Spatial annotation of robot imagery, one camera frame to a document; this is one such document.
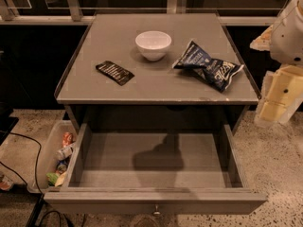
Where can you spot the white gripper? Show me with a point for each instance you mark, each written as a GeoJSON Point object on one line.
{"type": "Point", "coordinates": [288, 37]}

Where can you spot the grey top drawer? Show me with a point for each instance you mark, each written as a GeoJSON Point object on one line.
{"type": "Point", "coordinates": [155, 172]}

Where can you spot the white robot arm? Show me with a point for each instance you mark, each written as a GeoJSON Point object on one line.
{"type": "Point", "coordinates": [286, 45]}

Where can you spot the grey drawer cabinet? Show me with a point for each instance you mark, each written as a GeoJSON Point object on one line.
{"type": "Point", "coordinates": [111, 38]}

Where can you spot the blue chip bag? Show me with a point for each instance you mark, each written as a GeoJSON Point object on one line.
{"type": "Point", "coordinates": [216, 72]}

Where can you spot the metal window railing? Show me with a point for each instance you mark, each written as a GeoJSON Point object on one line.
{"type": "Point", "coordinates": [82, 12]}

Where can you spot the white ceramic bowl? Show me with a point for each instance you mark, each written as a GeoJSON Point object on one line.
{"type": "Point", "coordinates": [153, 45]}

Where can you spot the black snack packet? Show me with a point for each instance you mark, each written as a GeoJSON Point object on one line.
{"type": "Point", "coordinates": [115, 72]}

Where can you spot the orange snack pack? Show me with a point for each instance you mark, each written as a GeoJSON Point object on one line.
{"type": "Point", "coordinates": [67, 139]}

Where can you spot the white can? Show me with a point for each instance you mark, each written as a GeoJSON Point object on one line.
{"type": "Point", "coordinates": [65, 152]}

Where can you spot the yellow snack bag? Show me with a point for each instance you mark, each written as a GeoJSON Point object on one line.
{"type": "Point", "coordinates": [60, 180]}

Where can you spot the green snack bag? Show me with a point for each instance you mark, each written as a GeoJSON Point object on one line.
{"type": "Point", "coordinates": [52, 179]}

